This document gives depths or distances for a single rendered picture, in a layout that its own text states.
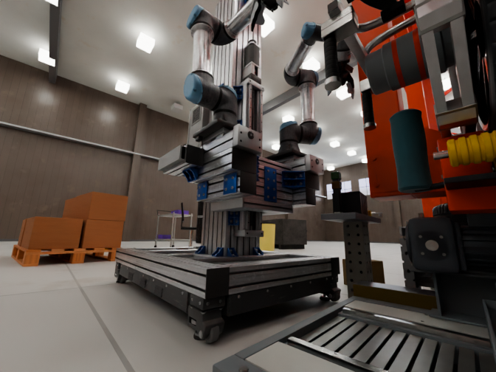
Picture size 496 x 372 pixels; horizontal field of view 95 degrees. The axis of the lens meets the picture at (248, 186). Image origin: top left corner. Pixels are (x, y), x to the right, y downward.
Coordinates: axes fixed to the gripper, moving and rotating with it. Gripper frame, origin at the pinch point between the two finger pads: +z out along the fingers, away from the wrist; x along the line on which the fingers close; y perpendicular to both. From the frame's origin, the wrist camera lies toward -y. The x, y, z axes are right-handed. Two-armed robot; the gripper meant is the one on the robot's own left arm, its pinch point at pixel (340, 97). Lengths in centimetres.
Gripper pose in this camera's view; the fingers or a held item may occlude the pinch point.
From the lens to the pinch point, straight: 150.0
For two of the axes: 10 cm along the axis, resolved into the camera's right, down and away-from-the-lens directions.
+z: 1.6, 7.7, 6.2
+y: -6.9, 5.4, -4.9
